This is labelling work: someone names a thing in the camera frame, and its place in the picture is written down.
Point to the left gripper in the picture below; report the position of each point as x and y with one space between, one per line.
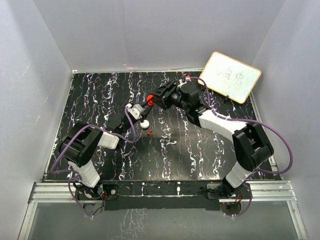
145 111

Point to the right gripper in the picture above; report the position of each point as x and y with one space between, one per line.
164 102

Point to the orange earbud charging case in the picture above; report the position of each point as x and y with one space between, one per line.
149 100

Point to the white round disc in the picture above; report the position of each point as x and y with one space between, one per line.
145 124

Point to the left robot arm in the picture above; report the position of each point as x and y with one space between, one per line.
82 141

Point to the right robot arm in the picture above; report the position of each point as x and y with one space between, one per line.
251 144

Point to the small whiteboard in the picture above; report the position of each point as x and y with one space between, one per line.
230 77

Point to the black base bar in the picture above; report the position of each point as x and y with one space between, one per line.
168 194

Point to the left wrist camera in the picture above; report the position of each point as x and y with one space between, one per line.
135 111

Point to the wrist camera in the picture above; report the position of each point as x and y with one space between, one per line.
135 111
184 80

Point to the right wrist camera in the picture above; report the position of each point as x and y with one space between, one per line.
184 80

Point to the aluminium rail frame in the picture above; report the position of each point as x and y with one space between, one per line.
182 165

